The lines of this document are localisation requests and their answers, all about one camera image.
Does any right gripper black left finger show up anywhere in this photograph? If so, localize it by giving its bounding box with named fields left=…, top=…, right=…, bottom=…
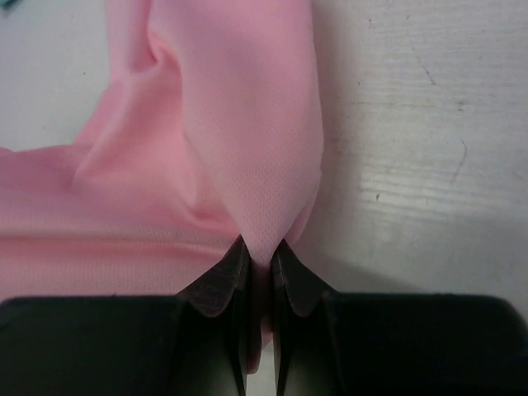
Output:
left=1, top=238, right=251, bottom=395

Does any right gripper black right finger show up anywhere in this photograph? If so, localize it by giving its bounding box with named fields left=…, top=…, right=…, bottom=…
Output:
left=271, top=243, right=527, bottom=395

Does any pink t-shirt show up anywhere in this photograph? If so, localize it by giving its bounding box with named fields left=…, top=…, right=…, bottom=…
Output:
left=1, top=1, right=323, bottom=372

